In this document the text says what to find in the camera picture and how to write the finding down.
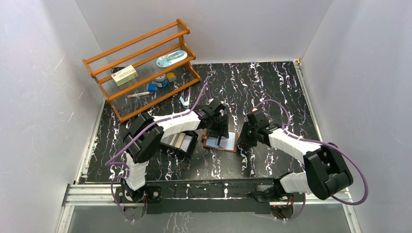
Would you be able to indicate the white green carton box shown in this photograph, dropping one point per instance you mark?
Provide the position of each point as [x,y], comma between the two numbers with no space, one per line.
[123,74]

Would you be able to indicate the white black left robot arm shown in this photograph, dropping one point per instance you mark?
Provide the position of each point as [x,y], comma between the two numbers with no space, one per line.
[146,132]

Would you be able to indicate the blue small cube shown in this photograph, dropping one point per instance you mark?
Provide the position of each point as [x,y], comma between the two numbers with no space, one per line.
[152,88]

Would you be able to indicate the blue white small jar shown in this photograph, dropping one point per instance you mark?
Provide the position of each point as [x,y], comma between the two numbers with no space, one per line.
[161,81]

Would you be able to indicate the white blue stapler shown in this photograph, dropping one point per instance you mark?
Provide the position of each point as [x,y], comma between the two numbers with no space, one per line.
[185,100]

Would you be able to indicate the black card storage box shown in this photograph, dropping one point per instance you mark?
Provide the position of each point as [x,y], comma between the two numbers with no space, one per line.
[180,154]

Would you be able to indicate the white red marker pen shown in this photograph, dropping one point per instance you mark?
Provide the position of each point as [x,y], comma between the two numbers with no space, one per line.
[139,94]

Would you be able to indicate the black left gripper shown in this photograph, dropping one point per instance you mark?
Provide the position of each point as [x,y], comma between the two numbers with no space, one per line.
[219,127]

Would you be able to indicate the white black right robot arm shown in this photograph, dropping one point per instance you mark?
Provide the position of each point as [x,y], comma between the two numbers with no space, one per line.
[325,171]

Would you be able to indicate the yellow grey small block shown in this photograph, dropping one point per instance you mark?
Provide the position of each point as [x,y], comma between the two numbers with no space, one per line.
[171,77]

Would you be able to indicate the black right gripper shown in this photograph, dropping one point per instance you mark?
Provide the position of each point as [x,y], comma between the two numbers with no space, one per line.
[243,140]

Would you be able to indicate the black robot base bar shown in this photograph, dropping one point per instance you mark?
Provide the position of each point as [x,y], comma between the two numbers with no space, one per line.
[202,196]

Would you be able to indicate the stack of cards in box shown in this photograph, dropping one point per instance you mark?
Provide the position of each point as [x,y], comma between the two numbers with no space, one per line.
[178,141]

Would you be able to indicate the orange wooden shelf rack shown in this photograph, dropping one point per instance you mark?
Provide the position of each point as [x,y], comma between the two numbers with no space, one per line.
[142,53]

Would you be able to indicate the orange leather card holder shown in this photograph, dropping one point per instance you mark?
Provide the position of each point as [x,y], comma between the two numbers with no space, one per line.
[221,143]

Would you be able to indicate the blue oval blister pack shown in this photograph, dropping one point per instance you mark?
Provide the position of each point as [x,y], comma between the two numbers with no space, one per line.
[171,58]

